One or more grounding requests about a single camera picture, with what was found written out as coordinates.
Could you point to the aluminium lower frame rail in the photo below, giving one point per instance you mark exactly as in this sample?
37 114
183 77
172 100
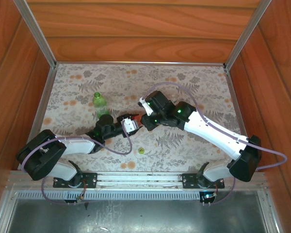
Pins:
2 213
270 213

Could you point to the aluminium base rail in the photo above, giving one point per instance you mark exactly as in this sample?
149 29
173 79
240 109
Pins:
135 178

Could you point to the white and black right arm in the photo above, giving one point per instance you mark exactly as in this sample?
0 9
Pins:
215 133

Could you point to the green plastic bottle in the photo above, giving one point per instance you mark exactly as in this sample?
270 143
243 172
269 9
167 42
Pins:
100 104

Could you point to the aluminium table edge rail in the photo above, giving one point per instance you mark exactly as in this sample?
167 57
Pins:
44 97
135 63
234 97

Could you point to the small connector board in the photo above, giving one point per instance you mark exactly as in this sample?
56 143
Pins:
80 197
208 196

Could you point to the lime green bottle cap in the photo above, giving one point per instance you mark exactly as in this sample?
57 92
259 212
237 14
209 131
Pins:
141 150

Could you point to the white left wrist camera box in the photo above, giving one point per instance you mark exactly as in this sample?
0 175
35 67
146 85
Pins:
131 125

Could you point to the aluminium frame post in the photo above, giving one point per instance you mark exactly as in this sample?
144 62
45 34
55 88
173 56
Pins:
246 34
37 34

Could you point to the red plastic bottle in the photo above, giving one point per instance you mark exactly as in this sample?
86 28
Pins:
136 118

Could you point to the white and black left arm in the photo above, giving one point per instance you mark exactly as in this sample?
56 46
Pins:
75 145

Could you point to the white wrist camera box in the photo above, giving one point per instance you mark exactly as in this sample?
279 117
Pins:
131 125
146 109

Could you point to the shiny metal sheet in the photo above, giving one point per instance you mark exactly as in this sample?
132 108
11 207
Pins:
135 218

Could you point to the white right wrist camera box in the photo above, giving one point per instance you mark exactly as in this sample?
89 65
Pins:
146 109

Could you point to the floral table covering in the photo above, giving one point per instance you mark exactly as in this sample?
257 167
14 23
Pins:
184 150

